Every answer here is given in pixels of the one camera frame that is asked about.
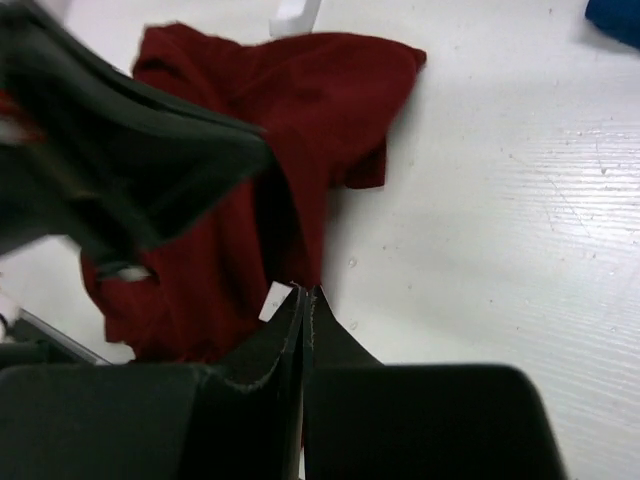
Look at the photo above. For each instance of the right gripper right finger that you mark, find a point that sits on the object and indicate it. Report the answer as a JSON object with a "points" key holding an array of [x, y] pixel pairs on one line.
{"points": [[367, 420]]}

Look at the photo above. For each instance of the dark red t-shirt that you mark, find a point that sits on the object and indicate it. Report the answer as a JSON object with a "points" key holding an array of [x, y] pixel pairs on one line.
{"points": [[327, 102]]}

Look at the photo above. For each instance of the white clothes rack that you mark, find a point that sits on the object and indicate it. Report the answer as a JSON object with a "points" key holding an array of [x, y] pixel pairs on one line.
{"points": [[294, 17]]}

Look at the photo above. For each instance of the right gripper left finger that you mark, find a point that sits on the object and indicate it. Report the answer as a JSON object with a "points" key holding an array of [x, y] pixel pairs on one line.
{"points": [[246, 420]]}

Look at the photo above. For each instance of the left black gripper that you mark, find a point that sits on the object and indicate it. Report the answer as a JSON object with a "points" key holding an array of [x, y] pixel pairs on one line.
{"points": [[87, 152]]}

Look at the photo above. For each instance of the blue t-shirt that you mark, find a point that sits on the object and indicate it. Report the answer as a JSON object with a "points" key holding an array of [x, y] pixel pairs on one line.
{"points": [[618, 19]]}

